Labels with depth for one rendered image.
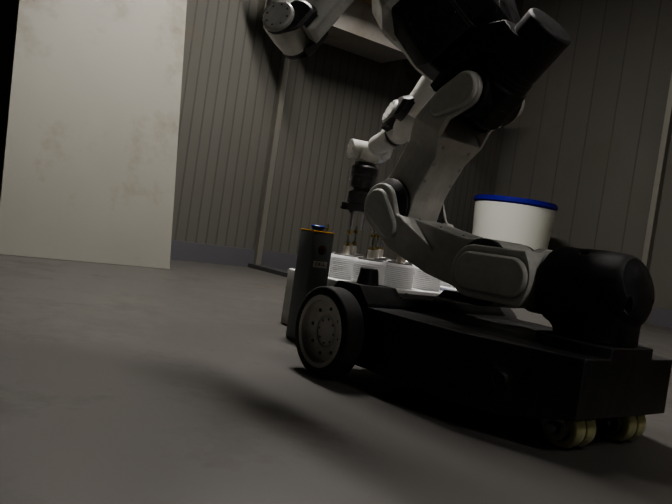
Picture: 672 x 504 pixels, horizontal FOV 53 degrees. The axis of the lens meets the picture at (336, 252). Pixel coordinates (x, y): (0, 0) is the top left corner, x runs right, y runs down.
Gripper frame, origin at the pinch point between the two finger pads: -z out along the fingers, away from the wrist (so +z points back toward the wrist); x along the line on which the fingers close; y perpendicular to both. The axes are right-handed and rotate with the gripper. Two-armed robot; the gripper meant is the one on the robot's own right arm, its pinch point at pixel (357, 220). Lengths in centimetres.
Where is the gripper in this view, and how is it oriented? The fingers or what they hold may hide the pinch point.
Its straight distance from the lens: 225.2
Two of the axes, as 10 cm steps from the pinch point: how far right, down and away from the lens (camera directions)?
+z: 1.4, -9.9, -0.3
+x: 9.9, 1.4, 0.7
